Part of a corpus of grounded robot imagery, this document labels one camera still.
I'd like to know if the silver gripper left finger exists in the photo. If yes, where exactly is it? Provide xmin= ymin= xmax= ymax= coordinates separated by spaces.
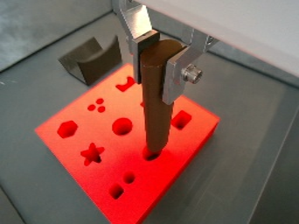
xmin=112 ymin=0 xmax=160 ymax=84

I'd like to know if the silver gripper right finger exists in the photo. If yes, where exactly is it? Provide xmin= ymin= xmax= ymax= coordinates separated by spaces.
xmin=163 ymin=29 xmax=217 ymax=105

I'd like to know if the red shape sorter block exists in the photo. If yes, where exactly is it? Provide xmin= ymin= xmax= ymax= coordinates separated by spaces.
xmin=36 ymin=64 xmax=220 ymax=224

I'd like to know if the black curved holder stand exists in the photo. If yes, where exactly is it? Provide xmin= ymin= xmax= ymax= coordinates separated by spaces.
xmin=59 ymin=36 xmax=121 ymax=86

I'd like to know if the brown oval peg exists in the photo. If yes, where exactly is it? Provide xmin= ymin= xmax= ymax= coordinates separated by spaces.
xmin=140 ymin=39 xmax=183 ymax=154

